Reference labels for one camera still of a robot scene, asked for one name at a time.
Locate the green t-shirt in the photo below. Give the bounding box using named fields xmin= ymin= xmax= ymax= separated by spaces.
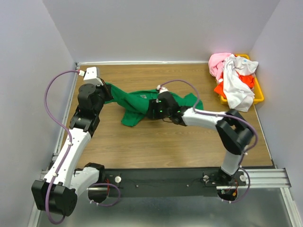
xmin=106 ymin=83 xmax=204 ymax=127

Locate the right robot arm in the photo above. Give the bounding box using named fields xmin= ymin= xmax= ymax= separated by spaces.
xmin=147 ymin=91 xmax=257 ymax=185

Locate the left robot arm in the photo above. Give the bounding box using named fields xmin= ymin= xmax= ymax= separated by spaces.
xmin=31 ymin=81 xmax=112 ymax=217

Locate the pink t-shirt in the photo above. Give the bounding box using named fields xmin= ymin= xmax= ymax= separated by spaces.
xmin=208 ymin=52 xmax=231 ymax=80

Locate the white t-shirt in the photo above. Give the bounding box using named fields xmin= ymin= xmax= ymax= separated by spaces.
xmin=223 ymin=54 xmax=258 ymax=112

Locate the orange t-shirt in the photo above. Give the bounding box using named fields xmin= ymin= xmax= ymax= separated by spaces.
xmin=214 ymin=73 xmax=255 ymax=99

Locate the yellow plastic bin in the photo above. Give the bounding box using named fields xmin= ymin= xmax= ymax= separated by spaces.
xmin=218 ymin=55 xmax=264 ymax=105

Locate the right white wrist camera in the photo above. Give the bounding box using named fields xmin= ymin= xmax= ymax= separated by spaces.
xmin=156 ymin=85 xmax=169 ymax=94

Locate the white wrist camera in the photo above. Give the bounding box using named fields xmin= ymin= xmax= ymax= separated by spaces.
xmin=156 ymin=85 xmax=169 ymax=94
xmin=78 ymin=67 xmax=104 ymax=86

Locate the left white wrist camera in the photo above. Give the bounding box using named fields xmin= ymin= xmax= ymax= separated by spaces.
xmin=78 ymin=67 xmax=104 ymax=86

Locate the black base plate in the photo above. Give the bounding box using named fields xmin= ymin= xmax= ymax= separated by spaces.
xmin=88 ymin=167 xmax=246 ymax=202

